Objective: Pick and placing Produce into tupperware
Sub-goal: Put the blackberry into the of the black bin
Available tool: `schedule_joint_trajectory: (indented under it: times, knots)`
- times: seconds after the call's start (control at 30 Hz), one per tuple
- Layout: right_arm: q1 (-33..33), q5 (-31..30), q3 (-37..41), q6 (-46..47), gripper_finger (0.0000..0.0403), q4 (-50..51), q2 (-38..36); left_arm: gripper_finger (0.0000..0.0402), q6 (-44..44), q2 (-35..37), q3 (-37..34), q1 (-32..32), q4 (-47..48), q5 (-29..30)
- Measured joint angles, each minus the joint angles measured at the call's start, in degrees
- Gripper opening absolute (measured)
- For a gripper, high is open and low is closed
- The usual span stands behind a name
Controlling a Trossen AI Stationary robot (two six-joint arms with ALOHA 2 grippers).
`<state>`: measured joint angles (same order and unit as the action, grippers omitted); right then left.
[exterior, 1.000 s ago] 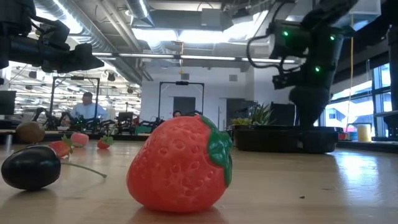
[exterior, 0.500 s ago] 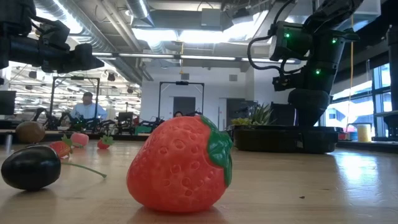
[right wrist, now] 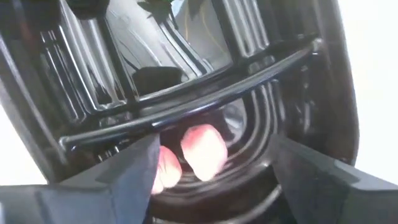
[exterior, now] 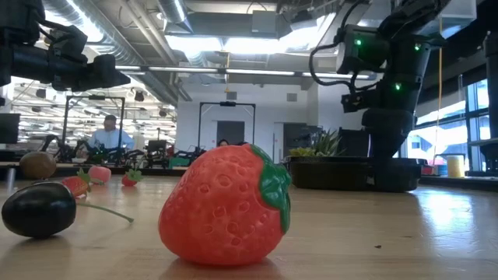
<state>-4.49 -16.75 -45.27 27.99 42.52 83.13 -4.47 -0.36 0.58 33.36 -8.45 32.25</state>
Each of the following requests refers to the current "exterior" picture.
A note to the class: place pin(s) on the black pole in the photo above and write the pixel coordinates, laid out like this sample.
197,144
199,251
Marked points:
491,97

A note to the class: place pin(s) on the brown kiwi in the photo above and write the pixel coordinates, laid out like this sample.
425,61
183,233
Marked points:
37,165

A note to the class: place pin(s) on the pink toy fruit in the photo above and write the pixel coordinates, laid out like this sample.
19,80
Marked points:
100,174

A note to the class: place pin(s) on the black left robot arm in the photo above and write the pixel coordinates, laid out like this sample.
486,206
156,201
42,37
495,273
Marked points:
23,64

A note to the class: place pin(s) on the small red toy strawberry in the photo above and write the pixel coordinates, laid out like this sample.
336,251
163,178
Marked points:
76,186
128,180

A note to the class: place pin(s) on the black plastic tupperware container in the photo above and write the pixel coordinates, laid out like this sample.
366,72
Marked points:
330,175

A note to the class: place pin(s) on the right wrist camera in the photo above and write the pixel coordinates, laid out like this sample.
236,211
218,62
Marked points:
358,102

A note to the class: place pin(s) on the black cherry with green stem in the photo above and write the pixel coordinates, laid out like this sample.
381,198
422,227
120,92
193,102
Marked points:
39,210

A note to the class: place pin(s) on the black flat monitor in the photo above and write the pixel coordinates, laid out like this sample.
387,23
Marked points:
8,128
352,142

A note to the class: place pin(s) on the black camera gantry frame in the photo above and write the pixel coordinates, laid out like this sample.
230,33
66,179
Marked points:
227,103
95,97

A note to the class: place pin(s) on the yellow cylinder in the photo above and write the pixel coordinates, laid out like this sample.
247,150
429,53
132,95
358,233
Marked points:
455,166

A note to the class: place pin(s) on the large red toy strawberry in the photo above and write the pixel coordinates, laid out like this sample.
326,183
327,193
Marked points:
221,210

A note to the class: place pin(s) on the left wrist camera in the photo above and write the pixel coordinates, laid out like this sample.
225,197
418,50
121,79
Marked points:
68,43

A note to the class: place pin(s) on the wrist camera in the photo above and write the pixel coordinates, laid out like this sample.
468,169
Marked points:
358,102
68,43

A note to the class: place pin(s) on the green box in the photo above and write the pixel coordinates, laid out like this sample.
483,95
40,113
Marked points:
179,162

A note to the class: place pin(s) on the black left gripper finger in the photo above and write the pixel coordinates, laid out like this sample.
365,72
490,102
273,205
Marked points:
107,74

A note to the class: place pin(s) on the long ceiling light strip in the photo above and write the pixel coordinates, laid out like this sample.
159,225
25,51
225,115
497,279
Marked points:
257,72

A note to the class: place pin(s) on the person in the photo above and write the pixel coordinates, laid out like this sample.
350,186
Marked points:
110,138
223,142

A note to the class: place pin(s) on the potted succulent plant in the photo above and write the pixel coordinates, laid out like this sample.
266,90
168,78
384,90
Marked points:
325,145

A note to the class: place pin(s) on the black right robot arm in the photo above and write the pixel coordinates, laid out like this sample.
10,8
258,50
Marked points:
404,62

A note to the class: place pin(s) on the black desk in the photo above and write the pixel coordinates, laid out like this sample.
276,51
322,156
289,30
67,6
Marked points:
484,155

